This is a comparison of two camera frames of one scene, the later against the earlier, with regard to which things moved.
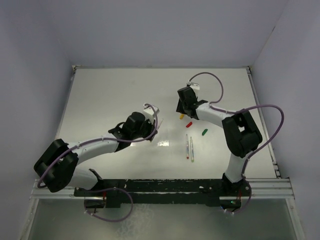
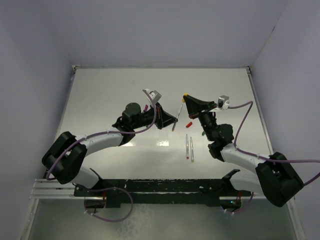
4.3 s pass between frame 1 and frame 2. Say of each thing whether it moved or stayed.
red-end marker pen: stayed
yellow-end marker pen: moved
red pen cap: stayed
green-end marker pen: stayed
